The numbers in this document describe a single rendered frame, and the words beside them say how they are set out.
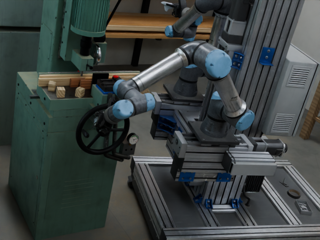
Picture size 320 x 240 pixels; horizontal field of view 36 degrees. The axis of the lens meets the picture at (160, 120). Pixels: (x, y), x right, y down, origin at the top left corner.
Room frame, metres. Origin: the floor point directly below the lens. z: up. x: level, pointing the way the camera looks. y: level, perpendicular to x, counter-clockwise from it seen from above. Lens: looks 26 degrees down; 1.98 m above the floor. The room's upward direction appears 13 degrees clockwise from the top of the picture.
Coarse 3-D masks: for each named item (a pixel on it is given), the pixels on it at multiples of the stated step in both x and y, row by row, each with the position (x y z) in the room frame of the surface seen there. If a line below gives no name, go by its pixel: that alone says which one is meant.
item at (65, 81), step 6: (42, 78) 2.32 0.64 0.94; (48, 78) 2.34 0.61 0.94; (54, 78) 2.35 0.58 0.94; (60, 78) 2.37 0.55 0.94; (66, 78) 2.39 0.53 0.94; (126, 78) 2.59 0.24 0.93; (42, 84) 2.31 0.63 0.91; (48, 84) 2.33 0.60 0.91; (60, 84) 2.37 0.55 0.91; (66, 84) 2.38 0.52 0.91
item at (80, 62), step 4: (72, 52) 2.48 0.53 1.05; (76, 52) 2.45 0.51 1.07; (72, 56) 2.48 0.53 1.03; (76, 56) 2.44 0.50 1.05; (80, 56) 2.41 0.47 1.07; (84, 56) 2.42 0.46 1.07; (88, 56) 2.43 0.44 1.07; (72, 60) 2.47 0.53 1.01; (76, 60) 2.43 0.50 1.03; (80, 60) 2.39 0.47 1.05; (84, 60) 2.39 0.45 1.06; (88, 60) 2.40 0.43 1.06; (92, 60) 2.42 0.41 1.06; (76, 64) 2.43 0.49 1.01; (80, 64) 2.38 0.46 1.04; (84, 64) 2.39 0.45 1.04; (88, 64) 2.40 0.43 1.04; (92, 64) 2.42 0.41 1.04; (80, 68) 2.38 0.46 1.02; (84, 68) 2.39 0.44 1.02; (88, 68) 2.41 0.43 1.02
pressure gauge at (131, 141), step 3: (129, 135) 2.41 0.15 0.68; (132, 135) 2.40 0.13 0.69; (135, 135) 2.41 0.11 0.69; (129, 138) 2.39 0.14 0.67; (132, 138) 2.40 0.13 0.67; (135, 138) 2.41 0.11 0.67; (138, 138) 2.42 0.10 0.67; (129, 141) 2.39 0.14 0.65; (132, 141) 2.41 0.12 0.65; (135, 141) 2.42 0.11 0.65; (129, 144) 2.42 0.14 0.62; (132, 144) 2.40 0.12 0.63
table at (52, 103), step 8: (40, 88) 2.30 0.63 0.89; (56, 88) 2.33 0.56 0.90; (72, 88) 2.37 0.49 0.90; (40, 96) 2.29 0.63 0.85; (48, 96) 2.21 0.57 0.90; (56, 96) 2.23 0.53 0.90; (72, 96) 2.27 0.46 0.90; (88, 96) 2.31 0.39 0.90; (48, 104) 2.19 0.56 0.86; (56, 104) 2.20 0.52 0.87; (64, 104) 2.22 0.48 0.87; (72, 104) 2.25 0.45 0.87; (80, 104) 2.27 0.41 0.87; (88, 104) 2.30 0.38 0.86
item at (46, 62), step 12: (48, 0) 2.63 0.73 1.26; (60, 0) 2.53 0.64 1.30; (48, 12) 2.62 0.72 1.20; (60, 12) 2.54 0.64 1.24; (48, 24) 2.60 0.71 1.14; (60, 24) 2.54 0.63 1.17; (48, 36) 2.58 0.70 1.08; (48, 48) 2.56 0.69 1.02; (48, 60) 2.55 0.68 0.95; (60, 60) 2.56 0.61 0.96
